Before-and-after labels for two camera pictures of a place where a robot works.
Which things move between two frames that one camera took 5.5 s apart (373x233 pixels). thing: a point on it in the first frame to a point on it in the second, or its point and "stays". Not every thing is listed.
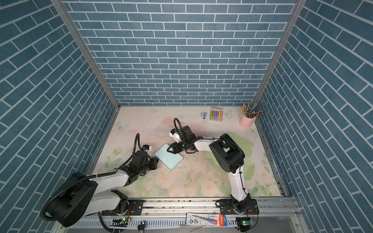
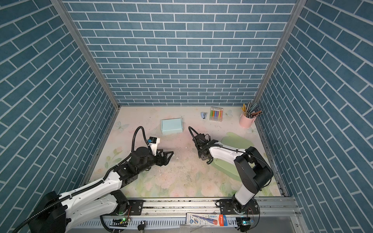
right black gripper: [174, 146] to [200, 156]
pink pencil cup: [245, 122] stays
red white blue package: [206, 219] stays
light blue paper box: [169, 159] to [170, 126]
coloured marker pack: [216, 114] stays
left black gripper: [154, 163] to [165, 161]
